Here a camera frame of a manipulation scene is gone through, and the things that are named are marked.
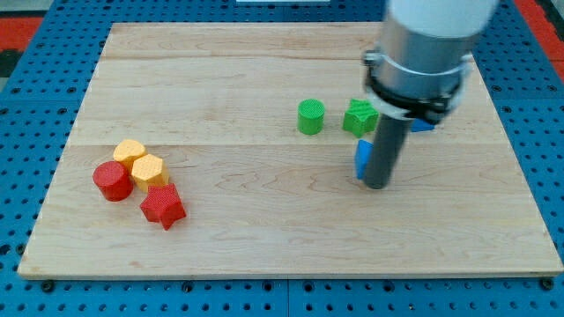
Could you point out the blue triangle block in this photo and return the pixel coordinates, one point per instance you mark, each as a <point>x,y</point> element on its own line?
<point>361,157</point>

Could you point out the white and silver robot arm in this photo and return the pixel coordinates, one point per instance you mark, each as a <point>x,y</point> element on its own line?
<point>418,67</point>

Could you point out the blue block behind arm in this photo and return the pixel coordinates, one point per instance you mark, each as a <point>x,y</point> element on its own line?
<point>421,126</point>

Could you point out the green cylinder block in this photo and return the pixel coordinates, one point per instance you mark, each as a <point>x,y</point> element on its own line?
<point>310,116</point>

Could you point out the light wooden board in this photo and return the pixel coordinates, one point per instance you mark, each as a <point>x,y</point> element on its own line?
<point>218,102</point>

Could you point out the green star block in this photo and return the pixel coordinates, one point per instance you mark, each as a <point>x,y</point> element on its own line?
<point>360,117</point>

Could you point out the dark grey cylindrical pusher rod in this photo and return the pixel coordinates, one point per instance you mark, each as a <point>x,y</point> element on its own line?
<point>390,134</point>

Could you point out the red star block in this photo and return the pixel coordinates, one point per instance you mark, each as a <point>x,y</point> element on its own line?
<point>163,205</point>

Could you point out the yellow hexagon block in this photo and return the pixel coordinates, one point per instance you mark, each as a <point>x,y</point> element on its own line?
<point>150,171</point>

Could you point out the yellow rounded block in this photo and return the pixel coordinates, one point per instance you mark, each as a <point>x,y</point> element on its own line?
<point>128,151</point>

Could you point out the red cylinder block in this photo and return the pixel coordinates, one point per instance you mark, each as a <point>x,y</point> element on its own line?
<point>113,181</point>

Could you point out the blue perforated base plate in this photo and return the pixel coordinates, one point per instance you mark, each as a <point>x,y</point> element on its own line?
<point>43,95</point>

